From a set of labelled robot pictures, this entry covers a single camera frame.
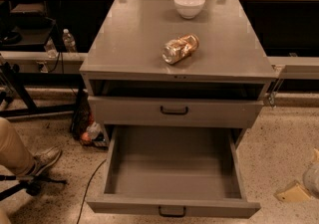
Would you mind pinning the white ceramic bowl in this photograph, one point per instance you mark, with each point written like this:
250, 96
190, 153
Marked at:
188, 9

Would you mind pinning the clear water bottle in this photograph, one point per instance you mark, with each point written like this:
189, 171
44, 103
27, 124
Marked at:
69, 41
51, 49

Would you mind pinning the grey drawer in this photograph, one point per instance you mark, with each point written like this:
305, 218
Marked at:
175, 112
173, 172

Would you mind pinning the grey sneaker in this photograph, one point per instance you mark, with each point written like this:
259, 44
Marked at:
44, 161

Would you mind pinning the person leg khaki trousers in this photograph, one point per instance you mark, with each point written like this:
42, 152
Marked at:
13, 153

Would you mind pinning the black stand frame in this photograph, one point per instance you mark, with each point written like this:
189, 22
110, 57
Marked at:
17, 83

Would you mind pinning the clear water bottle right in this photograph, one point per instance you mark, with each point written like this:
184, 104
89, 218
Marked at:
69, 41

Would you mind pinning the snack bags pile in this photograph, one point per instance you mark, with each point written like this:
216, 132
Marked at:
84, 128

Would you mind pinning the metal latch bracket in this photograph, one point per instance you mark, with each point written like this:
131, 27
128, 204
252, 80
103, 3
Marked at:
275, 86

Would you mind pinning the grey metal drawer cabinet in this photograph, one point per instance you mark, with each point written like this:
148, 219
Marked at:
125, 60

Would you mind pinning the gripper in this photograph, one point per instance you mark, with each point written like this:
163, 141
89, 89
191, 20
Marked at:
312, 178

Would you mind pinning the grey top drawer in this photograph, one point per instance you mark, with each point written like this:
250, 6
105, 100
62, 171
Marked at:
175, 112

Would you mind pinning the black chair base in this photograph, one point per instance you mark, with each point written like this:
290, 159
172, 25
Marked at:
30, 183

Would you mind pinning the clear water bottle left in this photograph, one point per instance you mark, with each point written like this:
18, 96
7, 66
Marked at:
51, 49

